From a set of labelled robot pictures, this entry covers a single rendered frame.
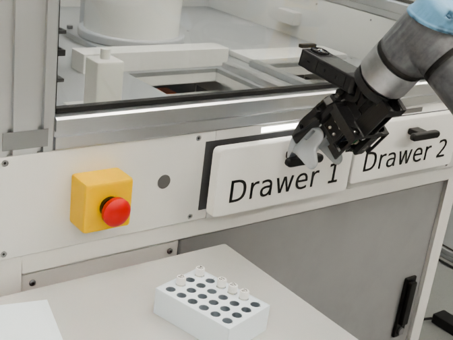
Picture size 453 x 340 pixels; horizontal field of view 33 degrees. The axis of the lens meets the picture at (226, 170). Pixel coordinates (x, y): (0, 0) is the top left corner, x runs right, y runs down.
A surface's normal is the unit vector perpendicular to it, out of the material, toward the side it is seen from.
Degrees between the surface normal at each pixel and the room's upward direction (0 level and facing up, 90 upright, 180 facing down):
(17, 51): 90
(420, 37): 93
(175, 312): 90
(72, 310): 0
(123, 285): 0
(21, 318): 0
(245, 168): 90
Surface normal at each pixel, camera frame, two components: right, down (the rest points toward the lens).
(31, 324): 0.12, -0.92
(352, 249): 0.60, 0.36
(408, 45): -0.71, 0.31
